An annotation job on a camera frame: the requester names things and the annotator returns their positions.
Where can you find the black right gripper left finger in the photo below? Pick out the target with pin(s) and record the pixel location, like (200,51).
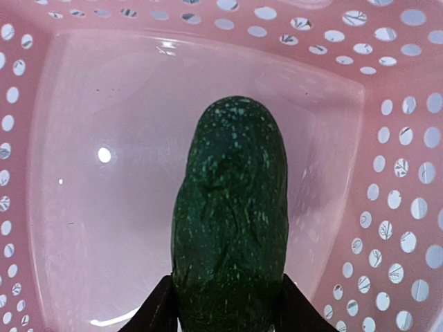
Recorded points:
(158,313)

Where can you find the pink perforated plastic basket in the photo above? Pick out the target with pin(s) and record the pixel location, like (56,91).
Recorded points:
(99,104)

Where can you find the dark green toy cucumber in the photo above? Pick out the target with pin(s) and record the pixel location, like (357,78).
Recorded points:
(230,222)

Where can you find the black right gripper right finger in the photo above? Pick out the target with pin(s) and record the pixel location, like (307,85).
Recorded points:
(294,312)

